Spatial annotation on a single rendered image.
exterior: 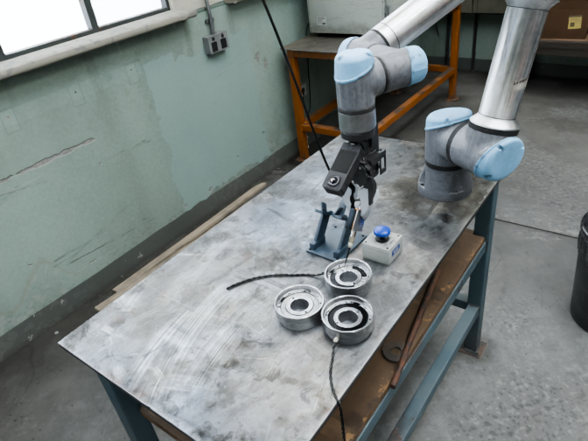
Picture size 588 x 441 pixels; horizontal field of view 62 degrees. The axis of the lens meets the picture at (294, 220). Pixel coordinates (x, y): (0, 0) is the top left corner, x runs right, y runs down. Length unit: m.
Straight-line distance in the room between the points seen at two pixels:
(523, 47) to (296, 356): 0.81
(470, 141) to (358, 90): 0.39
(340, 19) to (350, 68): 2.31
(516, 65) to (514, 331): 1.25
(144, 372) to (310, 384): 0.33
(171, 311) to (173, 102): 1.73
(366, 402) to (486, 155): 0.64
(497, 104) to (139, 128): 1.82
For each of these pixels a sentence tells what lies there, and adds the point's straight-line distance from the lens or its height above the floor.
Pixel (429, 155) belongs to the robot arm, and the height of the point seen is 0.92.
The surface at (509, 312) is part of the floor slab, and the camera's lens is 2.27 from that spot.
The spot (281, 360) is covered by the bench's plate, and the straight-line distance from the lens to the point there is 0.99.
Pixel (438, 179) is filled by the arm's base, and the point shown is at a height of 0.86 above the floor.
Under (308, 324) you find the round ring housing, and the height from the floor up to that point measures 0.82.
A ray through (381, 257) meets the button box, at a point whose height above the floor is 0.82.
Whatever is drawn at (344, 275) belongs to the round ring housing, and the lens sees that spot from 1.12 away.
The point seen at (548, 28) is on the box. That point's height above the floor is 0.52.
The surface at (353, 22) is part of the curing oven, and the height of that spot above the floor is 0.88.
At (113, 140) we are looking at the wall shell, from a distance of 2.53.
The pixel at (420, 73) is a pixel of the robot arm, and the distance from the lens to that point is 1.05.
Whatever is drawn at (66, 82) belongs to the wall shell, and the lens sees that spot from 2.39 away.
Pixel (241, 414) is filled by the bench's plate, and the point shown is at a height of 0.80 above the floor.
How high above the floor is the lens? 1.54
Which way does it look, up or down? 33 degrees down
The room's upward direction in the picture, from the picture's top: 8 degrees counter-clockwise
